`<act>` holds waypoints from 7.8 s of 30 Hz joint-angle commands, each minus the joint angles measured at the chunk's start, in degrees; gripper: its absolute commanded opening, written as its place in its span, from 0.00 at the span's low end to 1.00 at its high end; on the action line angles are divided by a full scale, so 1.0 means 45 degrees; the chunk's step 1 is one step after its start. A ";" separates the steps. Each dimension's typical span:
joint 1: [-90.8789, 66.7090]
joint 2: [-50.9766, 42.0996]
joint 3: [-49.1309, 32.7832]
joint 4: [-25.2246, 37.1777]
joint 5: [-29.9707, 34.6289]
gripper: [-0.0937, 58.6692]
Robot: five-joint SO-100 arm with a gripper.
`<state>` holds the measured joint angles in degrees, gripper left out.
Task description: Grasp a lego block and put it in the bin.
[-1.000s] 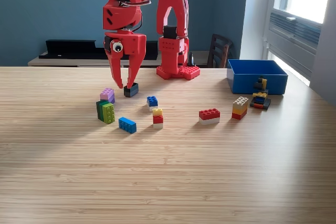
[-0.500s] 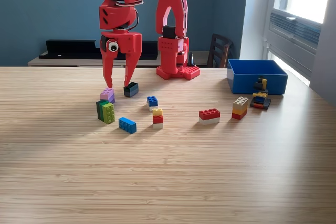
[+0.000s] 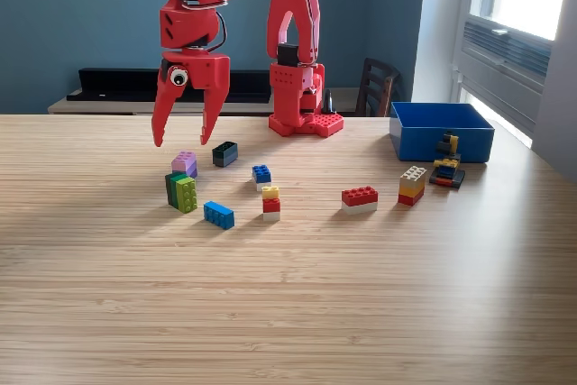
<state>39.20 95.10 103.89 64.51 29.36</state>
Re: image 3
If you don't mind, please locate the pink and purple brick stack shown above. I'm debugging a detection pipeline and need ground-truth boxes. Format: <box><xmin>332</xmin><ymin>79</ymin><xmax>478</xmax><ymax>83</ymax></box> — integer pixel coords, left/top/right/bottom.
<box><xmin>170</xmin><ymin>150</ymin><xmax>198</xmax><ymax>179</ymax></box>

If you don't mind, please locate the yellow toy digger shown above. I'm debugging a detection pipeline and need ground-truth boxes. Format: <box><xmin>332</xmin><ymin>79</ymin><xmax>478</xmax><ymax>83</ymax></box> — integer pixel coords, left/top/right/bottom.
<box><xmin>428</xmin><ymin>130</ymin><xmax>466</xmax><ymax>190</ymax></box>

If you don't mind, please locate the blue bin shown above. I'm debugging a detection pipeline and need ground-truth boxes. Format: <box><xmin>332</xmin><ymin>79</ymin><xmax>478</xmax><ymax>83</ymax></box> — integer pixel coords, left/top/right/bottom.
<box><xmin>389</xmin><ymin>101</ymin><xmax>496</xmax><ymax>164</ymax></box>

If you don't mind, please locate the dark green grey brick stack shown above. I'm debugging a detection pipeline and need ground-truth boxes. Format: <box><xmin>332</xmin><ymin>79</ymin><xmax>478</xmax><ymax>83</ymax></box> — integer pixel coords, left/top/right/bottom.
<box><xmin>211</xmin><ymin>141</ymin><xmax>239</xmax><ymax>169</ymax></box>

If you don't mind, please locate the wooden sideboard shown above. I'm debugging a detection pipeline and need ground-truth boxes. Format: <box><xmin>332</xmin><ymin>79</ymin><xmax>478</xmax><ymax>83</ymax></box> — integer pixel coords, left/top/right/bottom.
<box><xmin>47</xmin><ymin>87</ymin><xmax>362</xmax><ymax>116</ymax></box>

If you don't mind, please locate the black shelf tray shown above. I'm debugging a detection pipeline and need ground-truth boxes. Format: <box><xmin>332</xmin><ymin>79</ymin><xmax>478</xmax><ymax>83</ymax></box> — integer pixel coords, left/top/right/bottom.
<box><xmin>66</xmin><ymin>68</ymin><xmax>272</xmax><ymax>104</ymax></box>

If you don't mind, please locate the blue and white brick stack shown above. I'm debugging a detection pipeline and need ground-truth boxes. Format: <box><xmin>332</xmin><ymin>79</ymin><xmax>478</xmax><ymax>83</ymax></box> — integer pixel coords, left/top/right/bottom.
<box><xmin>251</xmin><ymin>164</ymin><xmax>273</xmax><ymax>192</ymax></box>

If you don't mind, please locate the dark wooden chair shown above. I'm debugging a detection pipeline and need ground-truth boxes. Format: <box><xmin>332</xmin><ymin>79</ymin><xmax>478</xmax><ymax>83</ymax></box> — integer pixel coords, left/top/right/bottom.
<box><xmin>353</xmin><ymin>57</ymin><xmax>401</xmax><ymax>118</ymax></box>

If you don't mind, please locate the red and white brick stack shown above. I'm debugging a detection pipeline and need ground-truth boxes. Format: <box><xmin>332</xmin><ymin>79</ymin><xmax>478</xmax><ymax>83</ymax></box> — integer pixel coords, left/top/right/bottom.
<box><xmin>341</xmin><ymin>185</ymin><xmax>379</xmax><ymax>215</ymax></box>

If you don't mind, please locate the grey wall heater unit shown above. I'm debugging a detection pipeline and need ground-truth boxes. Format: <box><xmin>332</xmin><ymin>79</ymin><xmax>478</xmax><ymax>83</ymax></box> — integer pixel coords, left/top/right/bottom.
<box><xmin>457</xmin><ymin>14</ymin><xmax>554</xmax><ymax>133</ymax></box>

